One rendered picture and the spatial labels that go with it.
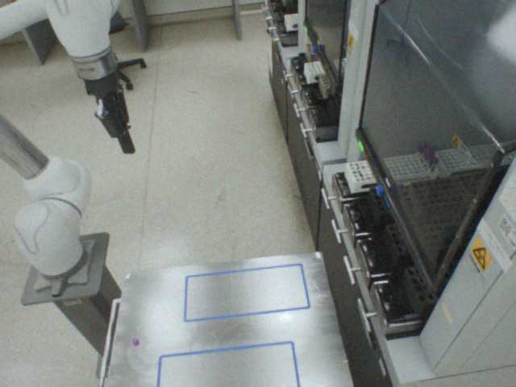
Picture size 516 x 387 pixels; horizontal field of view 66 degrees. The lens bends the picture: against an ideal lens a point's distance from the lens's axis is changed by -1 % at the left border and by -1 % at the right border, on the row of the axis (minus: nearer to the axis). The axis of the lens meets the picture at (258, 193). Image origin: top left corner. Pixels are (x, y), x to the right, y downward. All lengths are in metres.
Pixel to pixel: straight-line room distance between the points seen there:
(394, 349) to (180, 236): 1.50
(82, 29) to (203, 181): 1.87
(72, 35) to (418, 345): 1.12
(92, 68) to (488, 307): 0.92
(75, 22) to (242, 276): 0.77
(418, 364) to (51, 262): 1.11
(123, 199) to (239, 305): 1.68
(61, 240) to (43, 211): 0.10
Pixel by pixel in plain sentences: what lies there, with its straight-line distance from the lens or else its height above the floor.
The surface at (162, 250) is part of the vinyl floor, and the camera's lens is 2.36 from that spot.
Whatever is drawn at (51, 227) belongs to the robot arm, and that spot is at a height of 0.94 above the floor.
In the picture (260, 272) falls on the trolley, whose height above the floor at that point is 0.82.
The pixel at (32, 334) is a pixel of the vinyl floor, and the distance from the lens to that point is 2.37.
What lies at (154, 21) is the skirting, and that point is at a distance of 4.86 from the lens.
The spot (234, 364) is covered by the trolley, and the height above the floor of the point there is 0.82.
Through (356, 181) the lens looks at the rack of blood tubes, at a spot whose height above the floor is 0.86.
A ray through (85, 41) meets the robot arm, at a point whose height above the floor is 1.49.
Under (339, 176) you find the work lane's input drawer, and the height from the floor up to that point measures 0.82.
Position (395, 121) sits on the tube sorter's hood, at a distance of 1.10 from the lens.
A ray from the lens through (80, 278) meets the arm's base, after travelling 1.48.
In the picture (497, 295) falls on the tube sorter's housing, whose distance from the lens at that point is 0.86.
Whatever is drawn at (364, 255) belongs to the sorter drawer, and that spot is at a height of 0.80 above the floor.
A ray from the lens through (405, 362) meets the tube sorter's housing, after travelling 1.22.
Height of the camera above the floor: 1.84
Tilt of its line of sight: 47 degrees down
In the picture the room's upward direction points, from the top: 5 degrees counter-clockwise
